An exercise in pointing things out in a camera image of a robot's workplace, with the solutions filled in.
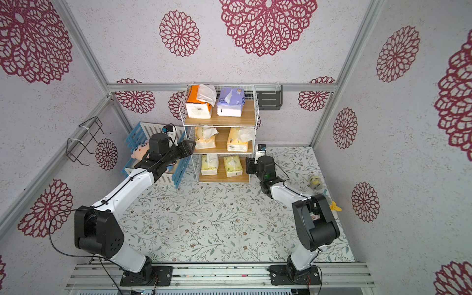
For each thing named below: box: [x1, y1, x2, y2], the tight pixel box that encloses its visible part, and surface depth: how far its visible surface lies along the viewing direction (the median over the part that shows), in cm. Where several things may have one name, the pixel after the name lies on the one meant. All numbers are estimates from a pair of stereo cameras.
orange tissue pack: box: [186, 83, 217, 119], surface depth 74 cm
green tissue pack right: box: [223, 154, 243, 178], surface depth 105 cm
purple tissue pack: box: [216, 87, 246, 117], surface depth 76 cm
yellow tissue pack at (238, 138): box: [226, 127, 257, 152], surface depth 85 cm
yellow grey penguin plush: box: [307, 175, 324, 192], surface depth 100 cm
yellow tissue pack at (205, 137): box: [194, 126, 220, 150], surface depth 85 cm
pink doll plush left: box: [130, 140, 150, 165], surface depth 102 cm
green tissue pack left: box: [200, 153, 219, 176], surface depth 105 cm
